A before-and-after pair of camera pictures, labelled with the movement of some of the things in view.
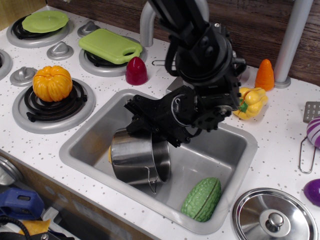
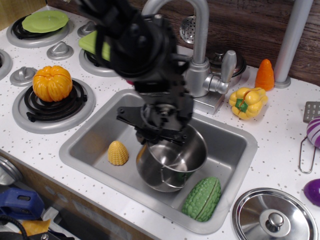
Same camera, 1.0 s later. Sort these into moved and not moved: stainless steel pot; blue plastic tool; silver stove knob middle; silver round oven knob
Moved: stainless steel pot
Not moved: blue plastic tool; silver round oven knob; silver stove knob middle
